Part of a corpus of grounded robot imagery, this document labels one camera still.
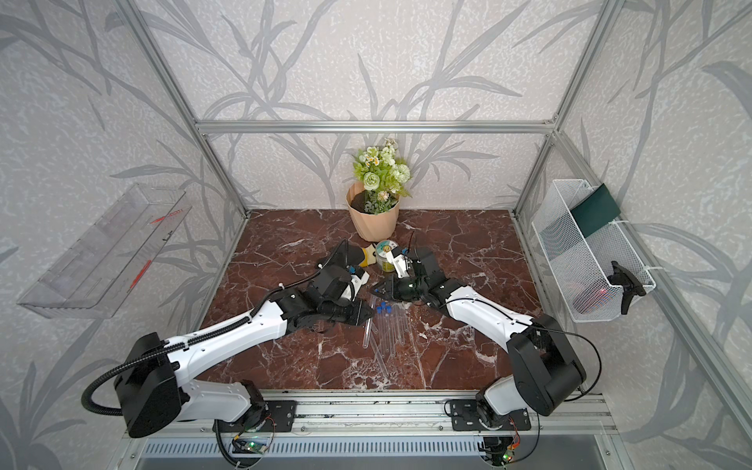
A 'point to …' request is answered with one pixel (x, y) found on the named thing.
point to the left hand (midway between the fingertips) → (375, 316)
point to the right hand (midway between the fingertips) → (372, 288)
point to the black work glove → (347, 253)
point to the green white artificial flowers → (385, 178)
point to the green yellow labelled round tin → (383, 260)
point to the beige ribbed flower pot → (369, 226)
